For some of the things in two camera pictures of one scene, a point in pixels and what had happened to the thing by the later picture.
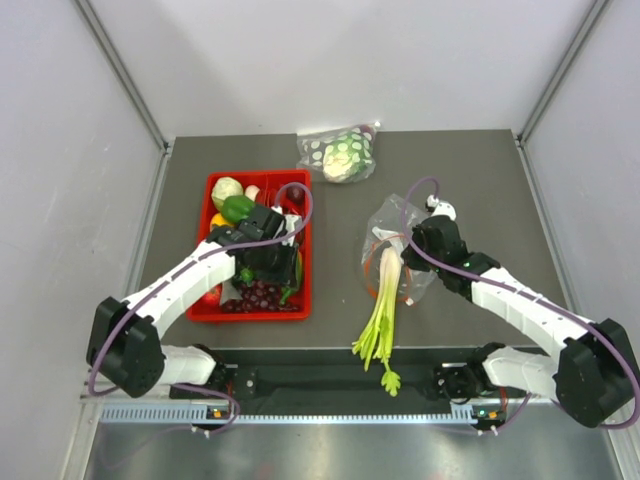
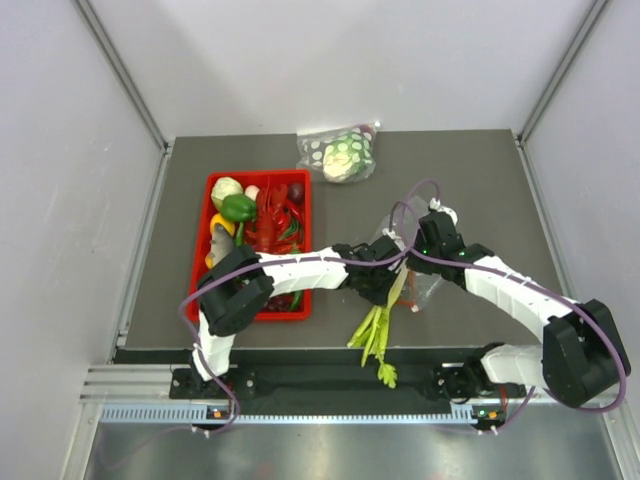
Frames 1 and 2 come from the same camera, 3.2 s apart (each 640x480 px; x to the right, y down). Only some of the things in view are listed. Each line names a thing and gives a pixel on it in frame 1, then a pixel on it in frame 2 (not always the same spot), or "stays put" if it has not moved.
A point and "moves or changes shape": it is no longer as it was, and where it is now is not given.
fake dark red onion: [296, 194] stays put
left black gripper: [289, 262] -> [381, 297]
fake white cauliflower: [224, 188] stays put
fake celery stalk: [378, 340] moves or changes shape
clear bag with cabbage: [342, 154] stays put
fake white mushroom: [252, 192] stays put
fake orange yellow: [217, 219] stays put
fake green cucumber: [280, 281] moves or changes shape
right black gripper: [412, 260] stays put
